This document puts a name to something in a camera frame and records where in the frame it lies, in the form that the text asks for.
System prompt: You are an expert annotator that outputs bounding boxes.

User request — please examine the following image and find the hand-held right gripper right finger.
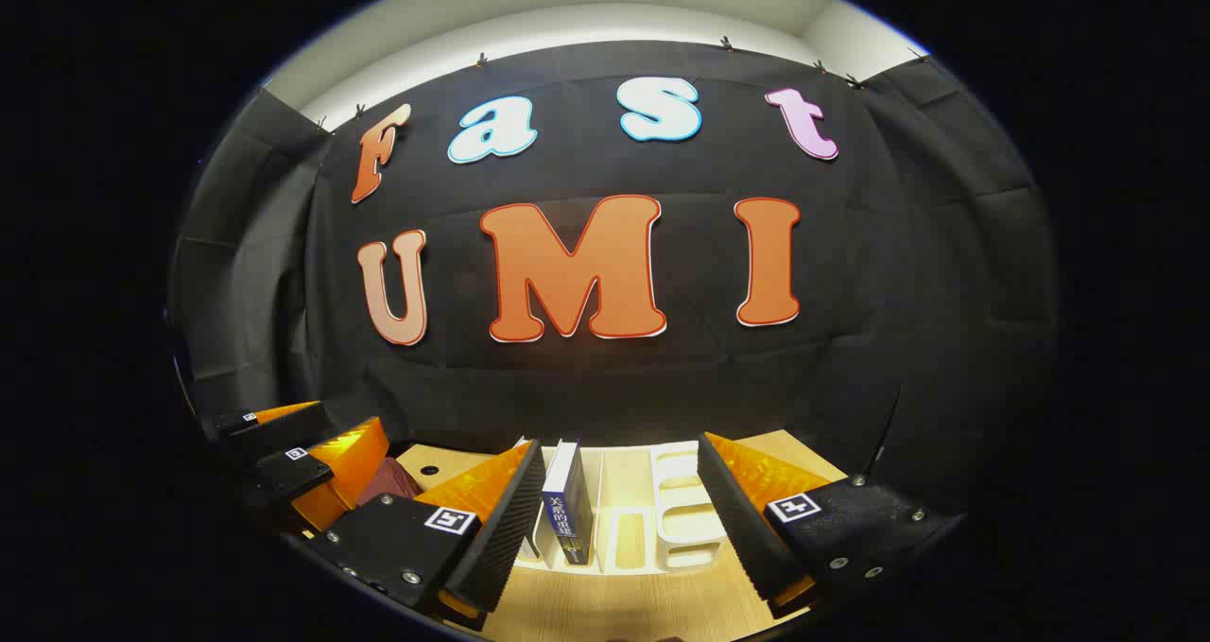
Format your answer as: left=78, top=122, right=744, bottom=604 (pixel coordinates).
left=697, top=432, right=967, bottom=619

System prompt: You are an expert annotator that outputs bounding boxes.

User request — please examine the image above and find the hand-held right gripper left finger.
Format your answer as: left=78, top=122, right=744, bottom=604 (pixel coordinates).
left=307, top=439, right=549, bottom=633

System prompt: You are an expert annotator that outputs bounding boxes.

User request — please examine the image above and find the blue cover book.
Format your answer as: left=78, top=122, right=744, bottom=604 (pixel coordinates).
left=541, top=439, right=596, bottom=567

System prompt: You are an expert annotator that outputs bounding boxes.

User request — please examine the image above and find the white bookshelf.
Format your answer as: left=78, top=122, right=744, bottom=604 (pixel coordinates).
left=515, top=439, right=734, bottom=577

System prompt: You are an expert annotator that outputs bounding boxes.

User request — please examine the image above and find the maroon schoolbag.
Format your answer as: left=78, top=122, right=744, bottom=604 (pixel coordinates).
left=354, top=456, right=424, bottom=512

